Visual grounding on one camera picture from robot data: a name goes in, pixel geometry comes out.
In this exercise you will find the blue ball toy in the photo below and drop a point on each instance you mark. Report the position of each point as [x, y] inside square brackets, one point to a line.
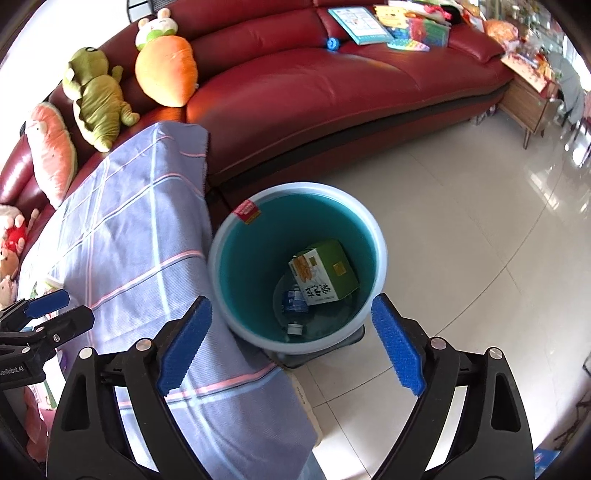
[333, 44]

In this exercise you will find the green dinosaur plush toy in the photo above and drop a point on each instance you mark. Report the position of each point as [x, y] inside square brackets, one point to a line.
[98, 103]

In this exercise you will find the teal children's book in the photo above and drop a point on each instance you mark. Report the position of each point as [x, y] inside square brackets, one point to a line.
[363, 27]

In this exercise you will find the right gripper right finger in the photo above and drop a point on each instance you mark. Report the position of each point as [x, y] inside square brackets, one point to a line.
[492, 440]

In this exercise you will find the clear blue-label water bottle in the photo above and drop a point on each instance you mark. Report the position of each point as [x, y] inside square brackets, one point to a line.
[295, 311]

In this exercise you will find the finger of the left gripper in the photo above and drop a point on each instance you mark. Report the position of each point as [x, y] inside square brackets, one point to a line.
[16, 316]
[40, 344]

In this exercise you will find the black mesh chair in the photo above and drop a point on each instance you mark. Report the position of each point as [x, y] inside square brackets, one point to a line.
[137, 9]

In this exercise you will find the orange carrot plush toy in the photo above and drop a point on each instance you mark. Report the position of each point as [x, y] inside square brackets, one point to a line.
[164, 68]

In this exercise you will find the dark red leather sofa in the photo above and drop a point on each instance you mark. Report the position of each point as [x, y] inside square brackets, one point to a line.
[277, 104]

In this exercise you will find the brown teddy bear red shirt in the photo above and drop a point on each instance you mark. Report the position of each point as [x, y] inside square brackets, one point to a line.
[14, 232]

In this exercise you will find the wooden side table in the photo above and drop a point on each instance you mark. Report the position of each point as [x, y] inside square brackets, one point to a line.
[531, 99]

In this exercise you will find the pink radish plush toy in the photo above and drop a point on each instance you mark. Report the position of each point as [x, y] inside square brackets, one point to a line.
[53, 153]

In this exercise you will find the green tea box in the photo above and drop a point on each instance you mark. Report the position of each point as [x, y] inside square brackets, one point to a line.
[323, 273]

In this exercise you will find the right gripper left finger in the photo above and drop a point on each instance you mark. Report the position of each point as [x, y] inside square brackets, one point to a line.
[88, 439]

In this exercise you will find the purple plaid tablecloth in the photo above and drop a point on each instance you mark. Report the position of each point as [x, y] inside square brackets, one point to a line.
[131, 243]

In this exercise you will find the teal plastic trash bin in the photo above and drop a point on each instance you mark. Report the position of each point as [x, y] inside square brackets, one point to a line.
[249, 267]

